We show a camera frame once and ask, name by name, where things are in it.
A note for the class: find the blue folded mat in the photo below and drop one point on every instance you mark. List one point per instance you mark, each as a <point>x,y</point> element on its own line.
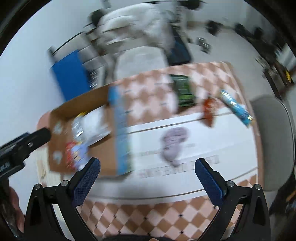
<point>71,76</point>

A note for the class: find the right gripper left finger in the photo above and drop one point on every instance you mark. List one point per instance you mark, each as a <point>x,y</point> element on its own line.
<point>75,190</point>

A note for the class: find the black barbell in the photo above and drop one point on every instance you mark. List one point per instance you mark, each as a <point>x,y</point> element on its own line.
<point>214,28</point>

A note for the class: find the light blue tissue pack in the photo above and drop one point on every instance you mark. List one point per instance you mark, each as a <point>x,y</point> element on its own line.
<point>80,156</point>

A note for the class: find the red floral wet wipes pack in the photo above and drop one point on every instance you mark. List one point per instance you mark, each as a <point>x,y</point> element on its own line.
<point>69,154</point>

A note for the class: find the grey chair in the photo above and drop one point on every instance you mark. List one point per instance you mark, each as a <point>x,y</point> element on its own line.
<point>277,138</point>

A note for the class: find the dark blue floor mat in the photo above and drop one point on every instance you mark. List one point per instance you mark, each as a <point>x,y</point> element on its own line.
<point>179,53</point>

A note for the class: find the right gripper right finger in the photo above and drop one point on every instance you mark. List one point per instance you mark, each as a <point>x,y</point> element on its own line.
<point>213,183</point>

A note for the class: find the white puffer jacket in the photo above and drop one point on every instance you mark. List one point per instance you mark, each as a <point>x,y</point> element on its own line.
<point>134,26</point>

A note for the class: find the white translucent plastic bag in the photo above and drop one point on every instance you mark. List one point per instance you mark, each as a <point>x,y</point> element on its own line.
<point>95,126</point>

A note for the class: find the purple grey cloth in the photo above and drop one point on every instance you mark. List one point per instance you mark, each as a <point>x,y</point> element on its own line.
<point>171,141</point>

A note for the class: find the chrome dumbbell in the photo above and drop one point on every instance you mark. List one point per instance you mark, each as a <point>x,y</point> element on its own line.
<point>205,47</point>

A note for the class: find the green snack pack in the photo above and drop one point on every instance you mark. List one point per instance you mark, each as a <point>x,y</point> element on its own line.
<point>182,89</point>

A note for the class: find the orange snack bag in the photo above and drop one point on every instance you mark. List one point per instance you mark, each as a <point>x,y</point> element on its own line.
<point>209,110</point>

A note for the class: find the brown cardboard box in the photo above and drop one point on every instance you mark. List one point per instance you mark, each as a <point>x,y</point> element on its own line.
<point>113,151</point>

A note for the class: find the silver yellow snack bag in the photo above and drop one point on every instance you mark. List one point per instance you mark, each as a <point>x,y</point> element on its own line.
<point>77,129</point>

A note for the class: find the blue long snack pack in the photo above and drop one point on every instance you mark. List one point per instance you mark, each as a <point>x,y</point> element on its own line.
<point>235,107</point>

